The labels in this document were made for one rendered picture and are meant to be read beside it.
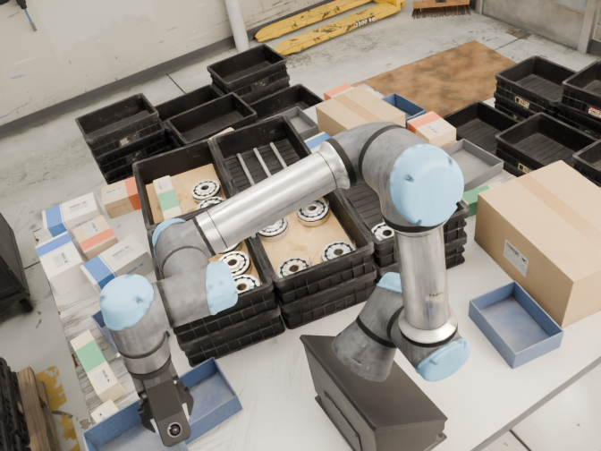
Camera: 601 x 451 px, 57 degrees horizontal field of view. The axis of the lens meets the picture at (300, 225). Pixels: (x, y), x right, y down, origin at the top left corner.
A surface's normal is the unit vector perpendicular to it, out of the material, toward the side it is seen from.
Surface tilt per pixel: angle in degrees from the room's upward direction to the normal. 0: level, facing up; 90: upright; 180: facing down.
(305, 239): 0
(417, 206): 76
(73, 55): 90
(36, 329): 0
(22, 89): 90
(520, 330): 0
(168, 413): 33
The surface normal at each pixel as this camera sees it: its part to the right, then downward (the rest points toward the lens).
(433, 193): 0.37, 0.38
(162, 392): 0.24, -0.37
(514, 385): -0.15, -0.72
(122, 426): 0.51, 0.52
